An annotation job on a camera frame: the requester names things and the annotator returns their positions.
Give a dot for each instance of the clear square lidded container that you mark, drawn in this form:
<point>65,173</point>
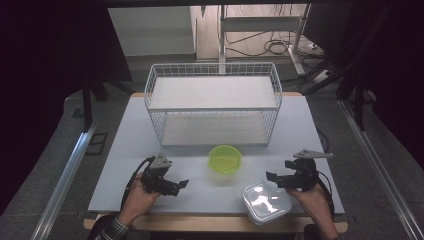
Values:
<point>266,201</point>

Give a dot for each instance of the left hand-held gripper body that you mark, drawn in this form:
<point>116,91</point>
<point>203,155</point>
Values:
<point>156,176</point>

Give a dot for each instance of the aluminium rail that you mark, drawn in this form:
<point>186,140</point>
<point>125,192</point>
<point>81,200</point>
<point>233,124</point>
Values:
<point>65,181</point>
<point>380,161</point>

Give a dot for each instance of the person's right hand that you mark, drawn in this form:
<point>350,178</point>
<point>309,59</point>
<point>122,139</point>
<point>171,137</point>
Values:
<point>311,201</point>

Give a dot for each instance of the white power strip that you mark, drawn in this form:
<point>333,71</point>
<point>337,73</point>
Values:
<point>322,76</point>

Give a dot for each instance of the black metal stand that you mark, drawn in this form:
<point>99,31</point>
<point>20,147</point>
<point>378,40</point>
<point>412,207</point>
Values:
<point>359,106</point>
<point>87,106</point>

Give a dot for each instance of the white desk frame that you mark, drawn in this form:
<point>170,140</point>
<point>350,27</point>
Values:
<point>261,24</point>

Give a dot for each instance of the round container with green lid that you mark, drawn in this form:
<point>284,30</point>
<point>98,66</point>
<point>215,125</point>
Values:
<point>225,159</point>

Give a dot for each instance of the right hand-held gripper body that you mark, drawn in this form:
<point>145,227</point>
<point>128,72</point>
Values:
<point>305,171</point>

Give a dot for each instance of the person's left hand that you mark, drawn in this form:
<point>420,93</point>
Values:
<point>138,203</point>

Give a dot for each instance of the white cabinet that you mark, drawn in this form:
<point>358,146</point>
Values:
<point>151,30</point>

